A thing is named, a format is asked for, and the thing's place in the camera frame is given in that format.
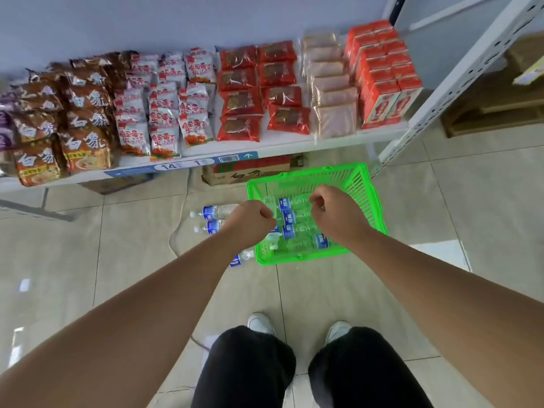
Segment person's left hand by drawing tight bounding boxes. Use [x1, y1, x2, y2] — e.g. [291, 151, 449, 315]
[220, 200, 278, 252]

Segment person's right hand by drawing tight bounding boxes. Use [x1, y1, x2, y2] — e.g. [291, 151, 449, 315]
[309, 184, 375, 250]

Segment person's left forearm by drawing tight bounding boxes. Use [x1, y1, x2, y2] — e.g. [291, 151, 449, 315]
[0, 232, 246, 408]

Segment person's right forearm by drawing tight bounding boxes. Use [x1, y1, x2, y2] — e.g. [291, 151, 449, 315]
[345, 227, 544, 408]

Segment clear water bottle blue label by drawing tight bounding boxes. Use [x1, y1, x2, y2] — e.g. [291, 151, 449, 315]
[276, 209, 316, 226]
[263, 195, 314, 211]
[190, 204, 241, 220]
[272, 233, 337, 256]
[229, 249, 256, 268]
[194, 219, 227, 235]
[267, 224, 324, 241]

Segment green plastic shopping basket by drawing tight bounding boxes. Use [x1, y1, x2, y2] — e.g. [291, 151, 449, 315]
[246, 162, 388, 267]

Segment printed cardboard box red top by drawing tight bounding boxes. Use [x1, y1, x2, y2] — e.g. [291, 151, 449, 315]
[201, 153, 305, 187]

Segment blue shelf label strip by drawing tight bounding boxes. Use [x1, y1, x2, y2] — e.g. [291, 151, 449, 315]
[104, 151, 260, 179]

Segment white metal shelf rack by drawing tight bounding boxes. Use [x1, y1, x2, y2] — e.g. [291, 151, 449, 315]
[0, 0, 544, 222]

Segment row of clear beige packets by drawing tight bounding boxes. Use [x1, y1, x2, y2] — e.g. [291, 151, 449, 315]
[300, 31, 359, 141]

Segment person's left white shoe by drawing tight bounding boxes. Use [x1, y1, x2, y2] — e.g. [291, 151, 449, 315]
[247, 312, 275, 336]

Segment person's white shoe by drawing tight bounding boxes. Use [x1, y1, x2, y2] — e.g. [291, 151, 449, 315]
[247, 312, 275, 336]
[325, 320, 353, 347]

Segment stack of red snack packets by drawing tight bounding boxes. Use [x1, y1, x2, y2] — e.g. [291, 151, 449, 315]
[216, 40, 312, 143]

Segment person's right white shoe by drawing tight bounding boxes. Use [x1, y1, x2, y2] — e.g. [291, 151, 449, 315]
[325, 320, 353, 347]

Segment stack of red white cartons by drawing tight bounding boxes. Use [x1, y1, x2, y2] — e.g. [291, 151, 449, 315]
[343, 19, 424, 131]

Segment stack of white red noodle packets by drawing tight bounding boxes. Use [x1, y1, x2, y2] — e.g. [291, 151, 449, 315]
[113, 47, 218, 162]

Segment black trousers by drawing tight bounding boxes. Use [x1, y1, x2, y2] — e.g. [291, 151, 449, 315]
[191, 326, 434, 408]

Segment flat brown cardboard pile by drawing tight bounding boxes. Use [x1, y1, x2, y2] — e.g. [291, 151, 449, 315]
[441, 65, 544, 139]

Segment stack of brown noodle packets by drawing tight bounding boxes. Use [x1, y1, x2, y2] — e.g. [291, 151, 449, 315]
[10, 52, 130, 188]

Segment brown cardboard box with label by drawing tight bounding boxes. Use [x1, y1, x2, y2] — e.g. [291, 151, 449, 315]
[504, 32, 544, 86]

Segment stack of purple noodle packets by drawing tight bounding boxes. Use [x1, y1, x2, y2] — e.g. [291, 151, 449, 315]
[0, 92, 18, 177]

